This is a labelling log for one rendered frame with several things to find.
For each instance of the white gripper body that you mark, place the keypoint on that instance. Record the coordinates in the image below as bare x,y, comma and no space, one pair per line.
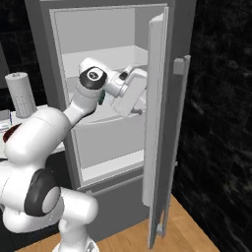
131,95

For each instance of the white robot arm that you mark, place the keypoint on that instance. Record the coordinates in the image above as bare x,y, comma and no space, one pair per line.
36,138

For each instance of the grey fridge door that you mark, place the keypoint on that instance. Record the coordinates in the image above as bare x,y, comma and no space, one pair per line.
157,114

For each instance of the grey fridge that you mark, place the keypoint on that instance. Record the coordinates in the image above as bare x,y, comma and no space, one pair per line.
108,29

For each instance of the grey fridge drawer front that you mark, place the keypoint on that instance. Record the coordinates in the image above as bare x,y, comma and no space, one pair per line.
124,203

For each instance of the dark red bowl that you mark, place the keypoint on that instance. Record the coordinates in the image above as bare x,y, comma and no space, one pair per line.
10,133

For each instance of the small green item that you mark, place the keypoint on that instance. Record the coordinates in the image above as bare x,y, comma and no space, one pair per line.
102,96

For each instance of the white paper towel roll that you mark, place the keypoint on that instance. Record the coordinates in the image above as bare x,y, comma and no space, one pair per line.
21,95

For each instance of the small pale box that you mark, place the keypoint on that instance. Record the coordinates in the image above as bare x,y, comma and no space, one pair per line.
4,120

